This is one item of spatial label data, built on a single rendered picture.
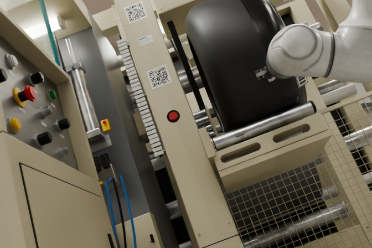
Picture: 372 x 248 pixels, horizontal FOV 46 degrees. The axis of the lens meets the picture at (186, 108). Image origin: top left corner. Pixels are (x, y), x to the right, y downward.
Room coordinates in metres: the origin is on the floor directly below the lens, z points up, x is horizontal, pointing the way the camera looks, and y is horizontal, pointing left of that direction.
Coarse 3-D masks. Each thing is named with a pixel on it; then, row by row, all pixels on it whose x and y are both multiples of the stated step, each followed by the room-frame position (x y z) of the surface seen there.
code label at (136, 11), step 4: (132, 4) 1.40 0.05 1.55; (136, 4) 1.40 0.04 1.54; (140, 4) 1.40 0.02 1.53; (124, 8) 1.40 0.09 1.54; (128, 8) 1.40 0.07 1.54; (132, 8) 1.40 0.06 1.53; (136, 8) 1.40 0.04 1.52; (140, 8) 1.40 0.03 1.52; (144, 8) 1.40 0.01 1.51; (128, 12) 1.40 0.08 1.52; (132, 12) 1.40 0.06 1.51; (136, 12) 1.40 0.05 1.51; (140, 12) 1.40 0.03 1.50; (144, 12) 1.40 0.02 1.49; (128, 16) 1.40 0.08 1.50; (132, 16) 1.40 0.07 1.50; (136, 16) 1.40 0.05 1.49; (140, 16) 1.40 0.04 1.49; (144, 16) 1.40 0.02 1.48; (128, 20) 1.40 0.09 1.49; (132, 20) 1.40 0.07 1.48; (136, 20) 1.40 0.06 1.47
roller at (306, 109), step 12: (288, 108) 1.33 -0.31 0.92; (300, 108) 1.32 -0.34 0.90; (312, 108) 1.32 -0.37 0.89; (264, 120) 1.33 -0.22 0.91; (276, 120) 1.32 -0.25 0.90; (288, 120) 1.33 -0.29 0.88; (228, 132) 1.33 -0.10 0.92; (240, 132) 1.32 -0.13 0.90; (252, 132) 1.33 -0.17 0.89; (264, 132) 1.34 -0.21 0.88; (216, 144) 1.33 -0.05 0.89; (228, 144) 1.34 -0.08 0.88
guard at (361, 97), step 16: (368, 96) 1.81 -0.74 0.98; (320, 112) 1.80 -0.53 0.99; (352, 144) 1.81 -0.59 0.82; (288, 176) 1.81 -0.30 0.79; (304, 176) 1.81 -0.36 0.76; (224, 192) 1.82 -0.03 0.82; (320, 192) 1.81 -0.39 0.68; (336, 208) 1.81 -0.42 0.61; (272, 224) 1.82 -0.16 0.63; (352, 224) 1.81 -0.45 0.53; (320, 240) 1.81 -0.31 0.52; (368, 240) 1.81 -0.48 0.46
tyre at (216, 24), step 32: (224, 0) 1.25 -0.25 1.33; (256, 0) 1.23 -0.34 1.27; (192, 32) 1.26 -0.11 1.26; (224, 32) 1.21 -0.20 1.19; (256, 32) 1.20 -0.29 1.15; (224, 64) 1.22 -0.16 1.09; (256, 64) 1.23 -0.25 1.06; (224, 96) 1.28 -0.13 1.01; (256, 96) 1.28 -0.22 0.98; (288, 96) 1.31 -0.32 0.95; (224, 128) 1.46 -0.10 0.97
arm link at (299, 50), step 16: (288, 32) 0.81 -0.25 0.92; (304, 32) 0.81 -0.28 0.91; (320, 32) 0.86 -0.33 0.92; (272, 48) 0.87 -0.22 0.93; (288, 48) 0.82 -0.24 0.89; (304, 48) 0.82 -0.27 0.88; (320, 48) 0.83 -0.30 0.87; (272, 64) 0.91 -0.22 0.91; (288, 64) 0.85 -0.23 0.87; (304, 64) 0.85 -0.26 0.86; (320, 64) 0.87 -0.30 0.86
